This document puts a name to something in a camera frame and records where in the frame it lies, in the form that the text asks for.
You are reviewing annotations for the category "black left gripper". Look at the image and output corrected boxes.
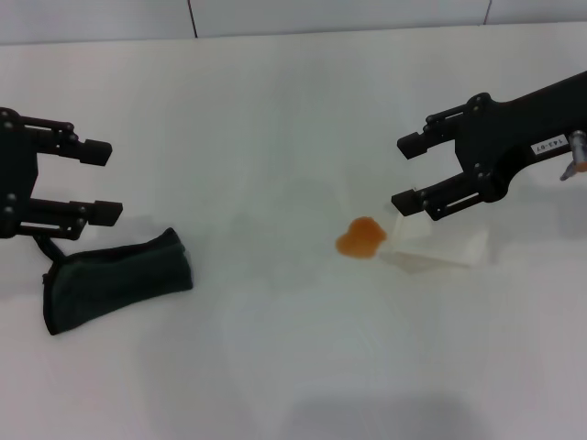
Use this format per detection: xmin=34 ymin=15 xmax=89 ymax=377
xmin=0 ymin=107 xmax=125 ymax=243

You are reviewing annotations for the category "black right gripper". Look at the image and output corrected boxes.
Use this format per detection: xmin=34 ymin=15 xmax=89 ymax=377
xmin=391 ymin=68 xmax=587 ymax=222

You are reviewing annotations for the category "white plastic cup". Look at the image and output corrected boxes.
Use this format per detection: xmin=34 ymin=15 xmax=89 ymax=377
xmin=378 ymin=211 xmax=491 ymax=276

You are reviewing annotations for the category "dark rag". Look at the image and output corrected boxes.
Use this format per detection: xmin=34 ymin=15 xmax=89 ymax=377
xmin=35 ymin=227 xmax=194 ymax=336

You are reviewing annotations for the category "orange liquid stain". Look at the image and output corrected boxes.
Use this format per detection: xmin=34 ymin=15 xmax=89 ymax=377
xmin=336 ymin=216 xmax=389 ymax=261

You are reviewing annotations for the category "white number label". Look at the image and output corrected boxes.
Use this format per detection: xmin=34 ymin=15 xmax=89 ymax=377
xmin=529 ymin=134 xmax=569 ymax=160

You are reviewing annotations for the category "right arm connector cable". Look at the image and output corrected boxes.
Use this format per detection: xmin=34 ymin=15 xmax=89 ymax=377
xmin=559 ymin=130 xmax=587 ymax=182

